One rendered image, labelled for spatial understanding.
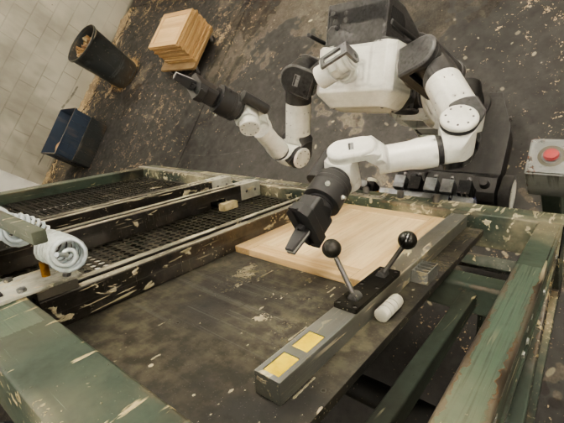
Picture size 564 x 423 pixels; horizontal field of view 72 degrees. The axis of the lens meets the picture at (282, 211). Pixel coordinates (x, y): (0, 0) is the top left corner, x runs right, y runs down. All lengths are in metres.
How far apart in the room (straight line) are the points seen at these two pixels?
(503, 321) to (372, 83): 0.72
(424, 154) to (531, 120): 1.68
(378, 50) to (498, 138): 1.26
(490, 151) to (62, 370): 2.09
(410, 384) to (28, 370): 0.58
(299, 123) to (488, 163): 1.18
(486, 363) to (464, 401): 0.09
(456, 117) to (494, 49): 1.97
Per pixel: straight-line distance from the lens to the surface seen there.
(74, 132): 5.30
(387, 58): 1.19
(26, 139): 6.22
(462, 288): 1.09
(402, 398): 0.73
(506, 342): 0.72
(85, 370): 0.60
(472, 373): 0.64
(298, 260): 1.02
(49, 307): 0.90
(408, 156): 0.91
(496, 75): 2.75
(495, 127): 2.36
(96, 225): 1.36
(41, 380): 0.61
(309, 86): 1.32
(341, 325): 0.72
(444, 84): 1.04
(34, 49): 6.31
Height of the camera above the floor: 2.19
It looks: 50 degrees down
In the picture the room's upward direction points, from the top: 58 degrees counter-clockwise
